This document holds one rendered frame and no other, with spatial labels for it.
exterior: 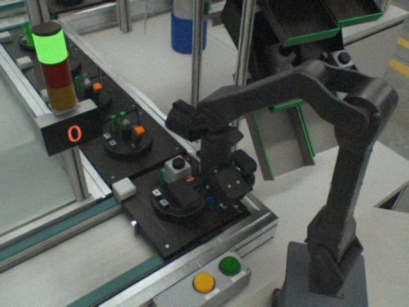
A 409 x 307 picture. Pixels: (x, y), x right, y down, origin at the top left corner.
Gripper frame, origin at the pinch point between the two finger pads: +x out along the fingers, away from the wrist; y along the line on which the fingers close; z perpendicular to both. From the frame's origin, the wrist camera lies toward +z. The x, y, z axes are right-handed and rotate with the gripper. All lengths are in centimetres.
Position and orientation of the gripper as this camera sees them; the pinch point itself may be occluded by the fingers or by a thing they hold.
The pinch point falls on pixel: (211, 194)
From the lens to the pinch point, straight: 83.5
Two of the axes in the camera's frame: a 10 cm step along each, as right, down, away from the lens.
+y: 8.1, -3.9, 4.5
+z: 5.9, 5.6, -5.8
